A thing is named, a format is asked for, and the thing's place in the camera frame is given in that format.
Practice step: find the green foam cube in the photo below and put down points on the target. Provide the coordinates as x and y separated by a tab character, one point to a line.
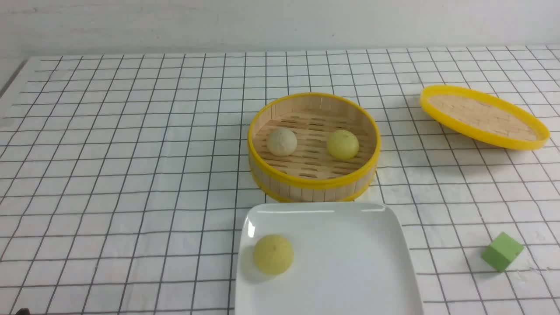
501	253

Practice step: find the yellow rimmed bamboo steamer basket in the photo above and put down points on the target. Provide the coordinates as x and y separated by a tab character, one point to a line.
311	174

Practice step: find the yellow steamed bun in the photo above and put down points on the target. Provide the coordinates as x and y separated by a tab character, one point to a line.
273	254
342	145

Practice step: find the white steamed bun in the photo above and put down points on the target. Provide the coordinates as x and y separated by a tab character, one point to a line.
281	142

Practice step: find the yellow steamed bun on plate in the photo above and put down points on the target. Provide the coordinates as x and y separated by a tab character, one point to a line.
273	254

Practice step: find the white square plate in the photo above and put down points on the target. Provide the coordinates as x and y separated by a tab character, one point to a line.
350	258

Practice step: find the yellow rimmed bamboo steamer lid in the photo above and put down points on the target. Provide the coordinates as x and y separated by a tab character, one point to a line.
484	117

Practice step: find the white grid tablecloth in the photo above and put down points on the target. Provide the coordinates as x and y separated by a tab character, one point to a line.
125	177

